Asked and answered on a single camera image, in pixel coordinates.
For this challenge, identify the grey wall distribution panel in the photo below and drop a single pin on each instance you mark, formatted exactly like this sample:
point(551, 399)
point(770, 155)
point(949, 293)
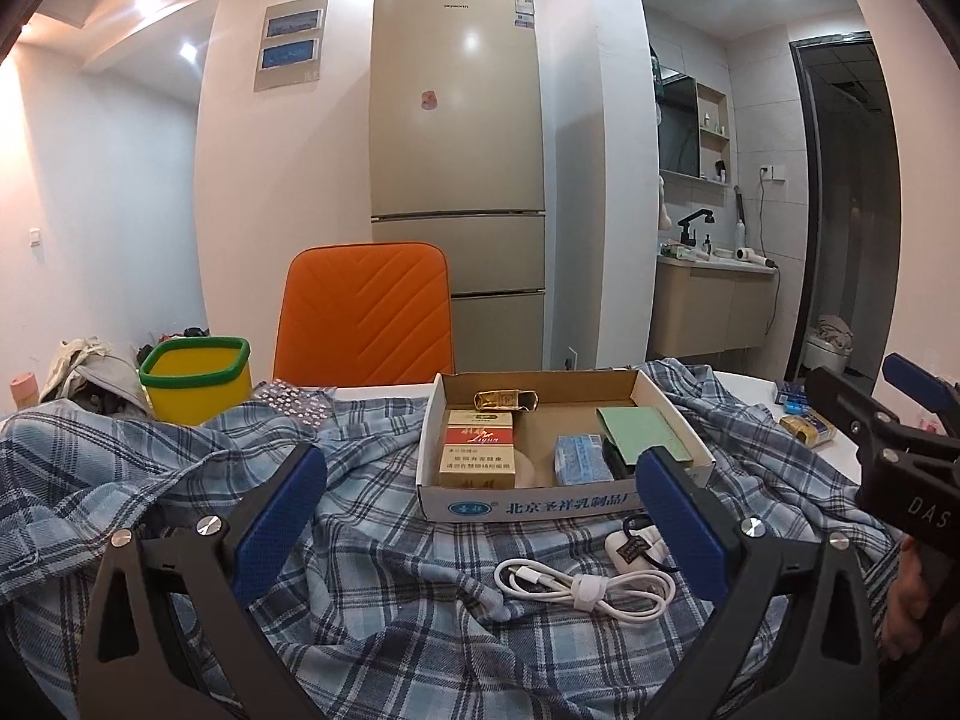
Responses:
point(289, 80)

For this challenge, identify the pink fridge sticker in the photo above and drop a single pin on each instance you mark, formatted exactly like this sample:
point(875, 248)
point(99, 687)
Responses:
point(429, 99)

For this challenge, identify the grey cloth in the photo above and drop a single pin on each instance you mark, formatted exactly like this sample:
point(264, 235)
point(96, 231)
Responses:
point(116, 386)

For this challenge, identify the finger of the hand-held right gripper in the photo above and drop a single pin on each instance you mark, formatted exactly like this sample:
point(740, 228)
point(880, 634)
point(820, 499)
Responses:
point(919, 382)
point(847, 405)

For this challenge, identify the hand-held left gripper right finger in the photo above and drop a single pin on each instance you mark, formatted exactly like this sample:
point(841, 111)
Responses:
point(682, 532)

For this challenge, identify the beige vanity cabinet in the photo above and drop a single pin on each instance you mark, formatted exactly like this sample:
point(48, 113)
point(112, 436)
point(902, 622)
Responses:
point(712, 307)

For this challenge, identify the beige three-door fridge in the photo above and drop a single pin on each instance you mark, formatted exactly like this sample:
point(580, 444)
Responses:
point(457, 165)

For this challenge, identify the pink cup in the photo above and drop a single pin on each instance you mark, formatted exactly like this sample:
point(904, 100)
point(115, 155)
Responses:
point(21, 392)

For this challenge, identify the white toilet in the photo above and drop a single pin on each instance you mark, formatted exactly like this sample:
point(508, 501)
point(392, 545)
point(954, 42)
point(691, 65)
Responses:
point(825, 358)

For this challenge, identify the orange quilted chair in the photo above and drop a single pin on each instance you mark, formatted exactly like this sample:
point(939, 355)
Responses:
point(364, 315)

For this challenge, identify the dark bag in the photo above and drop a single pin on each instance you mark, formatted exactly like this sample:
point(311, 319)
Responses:
point(146, 354)

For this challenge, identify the person's right hand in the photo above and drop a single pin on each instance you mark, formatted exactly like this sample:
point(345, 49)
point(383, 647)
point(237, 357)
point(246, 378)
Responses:
point(909, 592)

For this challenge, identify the silver studded sheet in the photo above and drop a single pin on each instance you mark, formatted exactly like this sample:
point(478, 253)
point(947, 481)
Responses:
point(300, 405)

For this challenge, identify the yellow bin with green rim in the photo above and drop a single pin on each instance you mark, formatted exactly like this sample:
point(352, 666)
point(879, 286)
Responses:
point(199, 390)

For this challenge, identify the white hair dryer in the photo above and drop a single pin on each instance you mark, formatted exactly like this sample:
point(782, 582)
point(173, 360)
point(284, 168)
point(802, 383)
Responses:
point(748, 255)

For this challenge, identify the small gold box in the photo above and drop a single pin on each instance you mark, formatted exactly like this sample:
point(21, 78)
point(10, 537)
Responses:
point(495, 399)

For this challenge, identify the green card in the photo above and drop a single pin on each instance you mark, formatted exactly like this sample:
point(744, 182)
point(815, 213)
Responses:
point(645, 427)

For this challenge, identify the black door frame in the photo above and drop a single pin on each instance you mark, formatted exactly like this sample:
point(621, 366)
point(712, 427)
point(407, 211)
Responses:
point(799, 202)

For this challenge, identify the beige cloth on toilet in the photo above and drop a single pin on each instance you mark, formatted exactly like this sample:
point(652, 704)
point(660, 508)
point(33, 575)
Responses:
point(834, 330)

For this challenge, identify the wooden niche shelf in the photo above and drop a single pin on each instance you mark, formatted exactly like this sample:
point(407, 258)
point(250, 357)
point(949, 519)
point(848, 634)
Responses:
point(712, 157)

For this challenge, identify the white wall socket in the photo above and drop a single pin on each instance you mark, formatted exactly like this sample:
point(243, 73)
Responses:
point(771, 172)

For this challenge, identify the blue tissue pack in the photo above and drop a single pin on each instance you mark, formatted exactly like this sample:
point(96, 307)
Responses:
point(581, 457)

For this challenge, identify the white fridge energy label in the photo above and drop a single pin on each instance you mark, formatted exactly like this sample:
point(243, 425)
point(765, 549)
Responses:
point(523, 9)

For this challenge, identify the beige canvas bag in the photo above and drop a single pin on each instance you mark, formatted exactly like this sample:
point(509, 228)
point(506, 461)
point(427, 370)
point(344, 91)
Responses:
point(71, 364)

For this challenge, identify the shallow cardboard box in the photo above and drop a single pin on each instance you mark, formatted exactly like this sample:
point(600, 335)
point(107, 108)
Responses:
point(465, 502)

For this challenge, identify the white charger plug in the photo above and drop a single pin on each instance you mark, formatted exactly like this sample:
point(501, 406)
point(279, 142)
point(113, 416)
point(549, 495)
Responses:
point(616, 549)

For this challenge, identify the red cigarette pack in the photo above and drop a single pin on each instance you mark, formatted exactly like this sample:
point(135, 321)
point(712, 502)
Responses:
point(476, 457)

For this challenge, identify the gold and blue cigarette pack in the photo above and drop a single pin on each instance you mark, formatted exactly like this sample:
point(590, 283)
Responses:
point(806, 431)

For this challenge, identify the blue plaid shirt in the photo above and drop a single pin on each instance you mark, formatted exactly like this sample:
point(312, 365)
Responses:
point(420, 615)

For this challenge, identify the beige hanging loofah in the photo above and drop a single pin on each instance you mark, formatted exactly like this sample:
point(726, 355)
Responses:
point(664, 202)

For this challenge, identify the green hanging cloth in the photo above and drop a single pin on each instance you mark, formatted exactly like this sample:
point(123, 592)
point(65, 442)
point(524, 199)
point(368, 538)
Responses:
point(654, 79)

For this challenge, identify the bathroom mirror cabinet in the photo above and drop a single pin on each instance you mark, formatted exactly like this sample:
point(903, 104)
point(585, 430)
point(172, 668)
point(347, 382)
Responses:
point(679, 127)

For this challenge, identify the black faucet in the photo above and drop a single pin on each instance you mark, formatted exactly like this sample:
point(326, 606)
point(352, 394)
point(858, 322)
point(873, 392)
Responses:
point(694, 223)

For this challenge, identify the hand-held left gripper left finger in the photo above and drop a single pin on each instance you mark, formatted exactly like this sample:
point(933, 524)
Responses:
point(281, 510)

